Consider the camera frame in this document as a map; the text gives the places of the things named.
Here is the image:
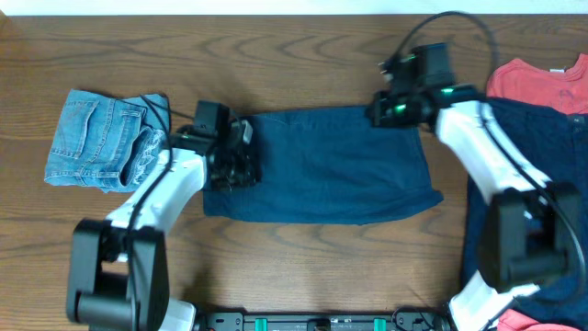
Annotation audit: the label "dark navy blue shorts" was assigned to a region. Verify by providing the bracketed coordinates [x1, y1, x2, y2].
[203, 106, 443, 225]

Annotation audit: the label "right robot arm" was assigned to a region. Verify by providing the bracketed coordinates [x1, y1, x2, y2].
[366, 86, 587, 330]

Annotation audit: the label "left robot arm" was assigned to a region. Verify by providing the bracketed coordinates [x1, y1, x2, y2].
[65, 136, 258, 330]

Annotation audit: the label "folded light blue denim shorts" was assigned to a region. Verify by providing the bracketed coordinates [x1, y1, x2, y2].
[44, 89, 170, 193]

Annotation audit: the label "dark navy garment pile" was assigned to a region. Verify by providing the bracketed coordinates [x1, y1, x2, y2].
[458, 97, 588, 330]

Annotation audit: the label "red t-shirt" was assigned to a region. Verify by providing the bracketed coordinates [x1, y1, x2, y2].
[486, 53, 587, 115]

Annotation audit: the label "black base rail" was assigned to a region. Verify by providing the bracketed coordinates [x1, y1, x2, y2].
[192, 307, 455, 331]

